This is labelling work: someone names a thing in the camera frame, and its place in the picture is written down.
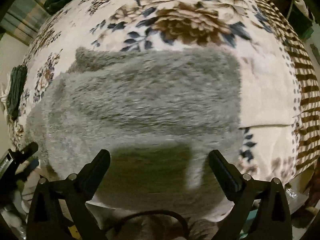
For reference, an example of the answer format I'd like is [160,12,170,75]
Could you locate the grey fluffy pants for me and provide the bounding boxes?
[22,48,243,220]

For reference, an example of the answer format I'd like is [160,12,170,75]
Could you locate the dark blue-green folded cloth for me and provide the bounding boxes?
[6,65,28,121]

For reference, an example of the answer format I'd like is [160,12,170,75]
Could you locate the floral cream blanket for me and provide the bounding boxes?
[9,0,319,183]

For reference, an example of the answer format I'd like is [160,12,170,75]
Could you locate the grey-blue striped curtain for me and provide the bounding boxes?
[1,0,49,45]

